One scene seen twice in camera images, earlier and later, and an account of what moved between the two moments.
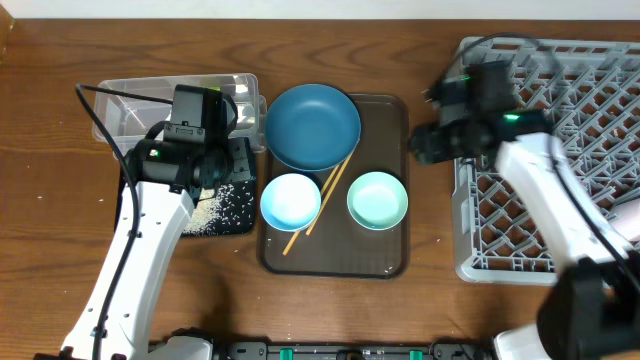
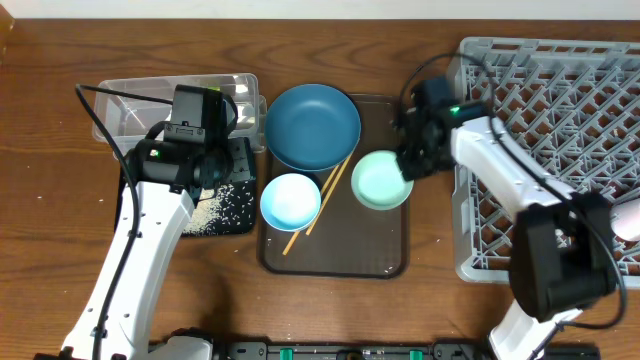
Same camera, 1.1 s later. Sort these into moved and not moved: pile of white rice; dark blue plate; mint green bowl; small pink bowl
Moved: mint green bowl
Not moved: pile of white rice; dark blue plate; small pink bowl
